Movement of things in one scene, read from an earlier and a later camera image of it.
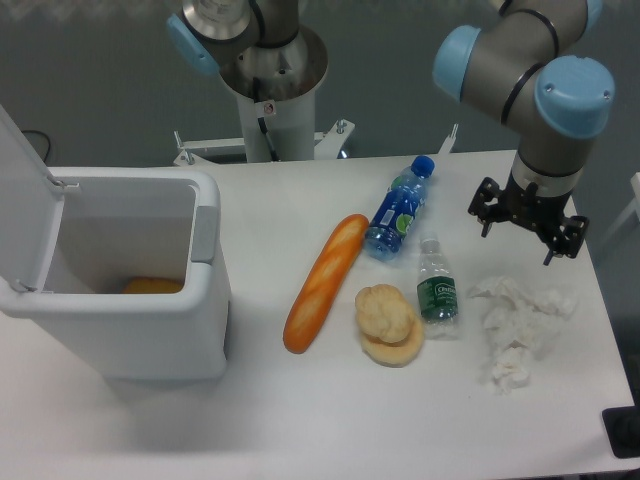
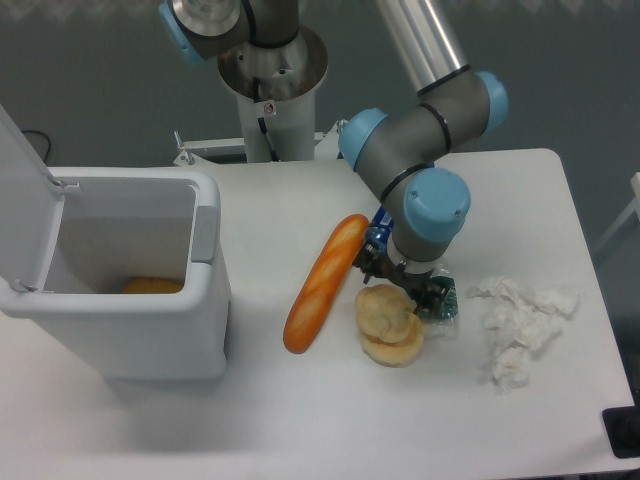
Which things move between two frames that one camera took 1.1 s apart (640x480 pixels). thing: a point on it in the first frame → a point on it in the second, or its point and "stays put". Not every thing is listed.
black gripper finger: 488,189 → 373,260
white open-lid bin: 72,238 stays put
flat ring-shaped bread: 395,354 stays put
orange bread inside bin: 152,285 stays put
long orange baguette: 322,284 stays put
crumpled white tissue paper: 520,327 stays put
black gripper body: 543,213 → 417,285
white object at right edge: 634,206 stays put
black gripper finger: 570,239 → 431,300
